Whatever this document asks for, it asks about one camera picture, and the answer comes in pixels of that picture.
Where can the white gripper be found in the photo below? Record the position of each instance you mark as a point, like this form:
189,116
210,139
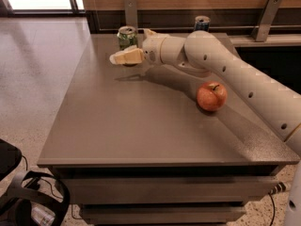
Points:
150,49

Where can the green soda can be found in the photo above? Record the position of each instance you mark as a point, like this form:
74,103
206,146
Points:
127,37

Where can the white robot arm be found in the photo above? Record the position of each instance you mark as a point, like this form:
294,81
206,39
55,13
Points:
202,53

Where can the blue silver energy drink can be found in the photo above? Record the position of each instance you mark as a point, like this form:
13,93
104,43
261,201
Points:
202,23

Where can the red apple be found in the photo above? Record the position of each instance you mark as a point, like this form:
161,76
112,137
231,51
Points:
211,96

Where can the grey drawer cabinet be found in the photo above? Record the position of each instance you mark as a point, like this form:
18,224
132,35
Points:
134,147

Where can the black chair seat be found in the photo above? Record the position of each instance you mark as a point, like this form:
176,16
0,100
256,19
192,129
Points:
10,158

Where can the left metal wall bracket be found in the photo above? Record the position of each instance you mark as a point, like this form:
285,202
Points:
130,10

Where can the metal wall bracket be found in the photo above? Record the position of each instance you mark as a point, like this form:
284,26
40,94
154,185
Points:
130,10
261,30

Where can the right metal wall bracket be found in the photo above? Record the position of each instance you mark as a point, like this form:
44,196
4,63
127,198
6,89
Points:
261,30

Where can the window with dark frame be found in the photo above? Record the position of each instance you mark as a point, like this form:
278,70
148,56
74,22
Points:
43,7

